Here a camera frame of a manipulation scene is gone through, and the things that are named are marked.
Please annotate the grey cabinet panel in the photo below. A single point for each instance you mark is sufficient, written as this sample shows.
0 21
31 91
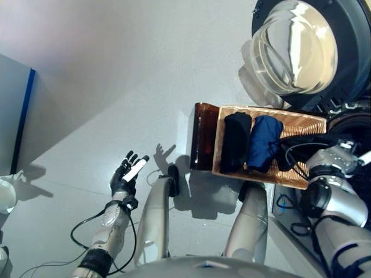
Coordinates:
14 116

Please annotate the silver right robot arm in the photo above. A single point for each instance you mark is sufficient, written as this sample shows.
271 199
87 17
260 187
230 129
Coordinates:
347 202

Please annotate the round glass washing machine door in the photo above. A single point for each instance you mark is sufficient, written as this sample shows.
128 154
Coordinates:
290 52

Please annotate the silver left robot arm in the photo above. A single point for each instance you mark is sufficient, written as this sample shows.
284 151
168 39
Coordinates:
110 220

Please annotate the grey robot torso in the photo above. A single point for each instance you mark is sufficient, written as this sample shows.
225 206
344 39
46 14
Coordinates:
203 270

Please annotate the left robot leg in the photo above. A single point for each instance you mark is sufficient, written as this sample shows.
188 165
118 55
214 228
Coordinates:
156 208

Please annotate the rectangular wicker basket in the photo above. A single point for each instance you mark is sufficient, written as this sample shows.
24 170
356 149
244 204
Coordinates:
301 124

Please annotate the robot leg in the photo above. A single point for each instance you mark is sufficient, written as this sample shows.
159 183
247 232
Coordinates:
156 208
252 214

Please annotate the blue cloth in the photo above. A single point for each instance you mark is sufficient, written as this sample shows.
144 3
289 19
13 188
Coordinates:
262 142

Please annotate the small blue sticker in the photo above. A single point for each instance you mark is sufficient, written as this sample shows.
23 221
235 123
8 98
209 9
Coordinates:
285 205

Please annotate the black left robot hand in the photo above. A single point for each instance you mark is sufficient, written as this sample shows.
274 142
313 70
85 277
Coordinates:
123 184

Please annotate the grey washing machine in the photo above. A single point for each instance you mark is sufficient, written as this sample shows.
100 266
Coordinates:
350 124

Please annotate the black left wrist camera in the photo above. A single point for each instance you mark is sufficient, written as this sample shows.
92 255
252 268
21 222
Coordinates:
130 203

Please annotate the white appliance enclosure panel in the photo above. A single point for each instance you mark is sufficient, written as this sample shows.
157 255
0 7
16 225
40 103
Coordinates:
290 249

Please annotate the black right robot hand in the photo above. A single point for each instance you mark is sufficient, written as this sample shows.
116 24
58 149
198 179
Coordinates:
366 159

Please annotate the right robot leg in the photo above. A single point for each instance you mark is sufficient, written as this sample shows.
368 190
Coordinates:
252 214

